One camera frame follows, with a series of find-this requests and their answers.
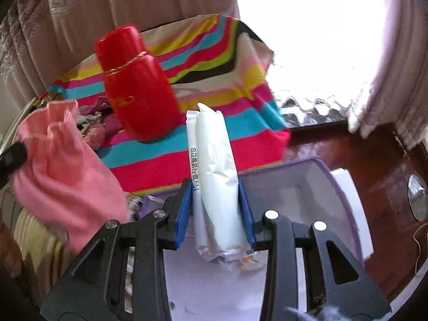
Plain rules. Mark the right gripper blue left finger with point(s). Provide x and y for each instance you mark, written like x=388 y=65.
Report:
x=184 y=209

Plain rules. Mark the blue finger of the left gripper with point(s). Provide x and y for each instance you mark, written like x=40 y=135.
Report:
x=11 y=161

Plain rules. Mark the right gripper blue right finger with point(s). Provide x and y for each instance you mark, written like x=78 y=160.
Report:
x=247 y=216

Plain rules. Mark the white packet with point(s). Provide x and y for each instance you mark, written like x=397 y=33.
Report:
x=218 y=227

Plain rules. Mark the pink plush cloth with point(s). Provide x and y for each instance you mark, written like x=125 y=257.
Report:
x=63 y=182

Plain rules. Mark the magenta fuzzy cloth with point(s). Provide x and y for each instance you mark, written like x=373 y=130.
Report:
x=99 y=111

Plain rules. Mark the purple white storage box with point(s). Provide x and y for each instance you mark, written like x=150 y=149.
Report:
x=334 y=276

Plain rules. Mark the red thermos flask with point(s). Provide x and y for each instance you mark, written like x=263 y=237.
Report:
x=136 y=85

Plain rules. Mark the beige curtain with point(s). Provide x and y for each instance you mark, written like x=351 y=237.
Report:
x=42 y=39

